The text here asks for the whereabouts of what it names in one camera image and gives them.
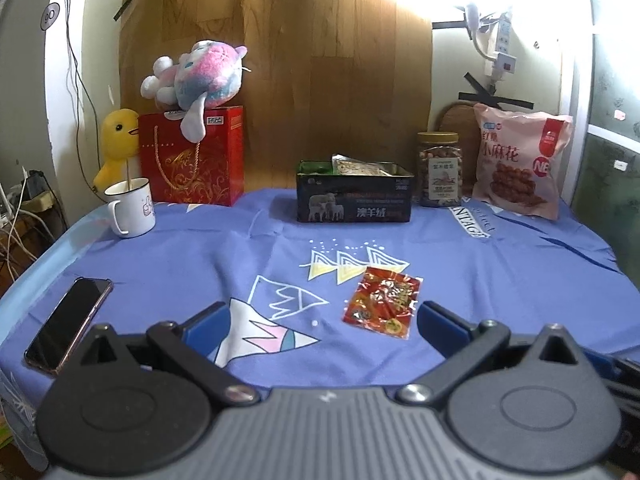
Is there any dark tin box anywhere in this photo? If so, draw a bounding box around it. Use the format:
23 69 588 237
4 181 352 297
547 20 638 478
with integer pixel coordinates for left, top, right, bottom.
296 160 414 224

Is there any dark smartphone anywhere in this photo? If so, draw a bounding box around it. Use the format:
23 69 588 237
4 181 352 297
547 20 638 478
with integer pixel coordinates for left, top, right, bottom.
24 277 114 376

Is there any wood-pattern backdrop panel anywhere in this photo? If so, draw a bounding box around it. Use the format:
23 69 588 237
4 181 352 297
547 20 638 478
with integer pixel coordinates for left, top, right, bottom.
120 0 433 196

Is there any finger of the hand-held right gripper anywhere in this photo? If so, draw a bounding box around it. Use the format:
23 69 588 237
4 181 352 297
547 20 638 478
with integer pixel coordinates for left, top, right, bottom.
580 347 640 401

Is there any white cable bundle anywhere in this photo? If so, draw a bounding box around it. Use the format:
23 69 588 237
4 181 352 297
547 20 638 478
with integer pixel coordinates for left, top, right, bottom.
0 180 57 283

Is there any beige snack packet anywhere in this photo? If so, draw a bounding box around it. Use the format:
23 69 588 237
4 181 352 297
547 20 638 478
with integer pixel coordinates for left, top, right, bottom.
331 154 394 179

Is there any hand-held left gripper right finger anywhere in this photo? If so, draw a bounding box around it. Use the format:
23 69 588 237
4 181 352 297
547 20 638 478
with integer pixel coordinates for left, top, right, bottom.
397 301 586 407

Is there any clear jar of nuts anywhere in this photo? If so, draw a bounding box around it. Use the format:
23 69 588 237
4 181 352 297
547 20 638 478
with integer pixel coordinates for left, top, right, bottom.
416 131 462 209

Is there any pink and blue plush toy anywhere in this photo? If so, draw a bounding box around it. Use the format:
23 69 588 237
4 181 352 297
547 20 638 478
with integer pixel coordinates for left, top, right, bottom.
140 40 251 143

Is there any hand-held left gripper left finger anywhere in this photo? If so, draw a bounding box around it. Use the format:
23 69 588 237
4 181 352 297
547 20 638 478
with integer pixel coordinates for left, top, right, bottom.
75 301 262 407

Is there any white power strip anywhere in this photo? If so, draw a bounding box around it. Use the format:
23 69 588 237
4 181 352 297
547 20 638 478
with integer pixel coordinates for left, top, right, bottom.
482 7 519 87

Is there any black wall cable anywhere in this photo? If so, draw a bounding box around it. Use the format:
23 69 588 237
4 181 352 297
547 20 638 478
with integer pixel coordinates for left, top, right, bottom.
59 0 102 192

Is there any round white sticker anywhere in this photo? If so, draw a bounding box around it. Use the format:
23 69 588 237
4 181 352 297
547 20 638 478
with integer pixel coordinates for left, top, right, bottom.
39 2 62 31

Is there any blue printed tablecloth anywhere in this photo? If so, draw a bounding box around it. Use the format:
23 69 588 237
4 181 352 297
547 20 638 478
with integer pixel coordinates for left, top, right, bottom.
0 187 621 472

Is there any round wooden board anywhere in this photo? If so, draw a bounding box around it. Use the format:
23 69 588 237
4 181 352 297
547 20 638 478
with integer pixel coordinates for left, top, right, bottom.
437 101 488 199

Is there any black charger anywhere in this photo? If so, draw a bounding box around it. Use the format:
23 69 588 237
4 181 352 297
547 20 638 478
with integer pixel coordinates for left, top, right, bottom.
25 170 49 202

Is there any red gift bag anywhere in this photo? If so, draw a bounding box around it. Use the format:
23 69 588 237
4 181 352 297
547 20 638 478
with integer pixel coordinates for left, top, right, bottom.
138 105 245 208

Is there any red and yellow snack packet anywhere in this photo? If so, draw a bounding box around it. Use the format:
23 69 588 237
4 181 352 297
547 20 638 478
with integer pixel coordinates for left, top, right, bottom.
341 266 424 340

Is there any yellow duck plush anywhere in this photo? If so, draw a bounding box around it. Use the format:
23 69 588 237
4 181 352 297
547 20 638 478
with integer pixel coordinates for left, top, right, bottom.
92 108 141 192

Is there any white enamel mug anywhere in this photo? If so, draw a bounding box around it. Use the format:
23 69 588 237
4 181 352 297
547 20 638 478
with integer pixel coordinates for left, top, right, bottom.
104 177 157 239

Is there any pink snack bag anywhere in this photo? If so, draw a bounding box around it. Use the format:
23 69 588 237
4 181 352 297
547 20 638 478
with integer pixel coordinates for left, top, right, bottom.
471 102 574 221

